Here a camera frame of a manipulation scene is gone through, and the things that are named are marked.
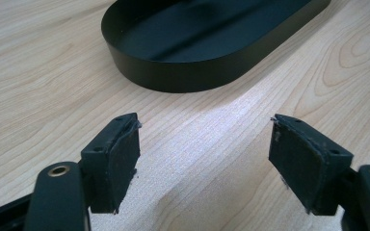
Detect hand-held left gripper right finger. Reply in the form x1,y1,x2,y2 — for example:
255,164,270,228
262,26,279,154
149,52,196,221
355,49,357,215
268,113,355,217

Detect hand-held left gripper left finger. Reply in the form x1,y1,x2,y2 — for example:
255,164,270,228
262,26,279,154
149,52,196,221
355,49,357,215
80,112,142,216

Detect black key rack with tray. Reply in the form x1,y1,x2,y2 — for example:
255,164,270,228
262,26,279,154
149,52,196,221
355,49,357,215
100,0,332,94

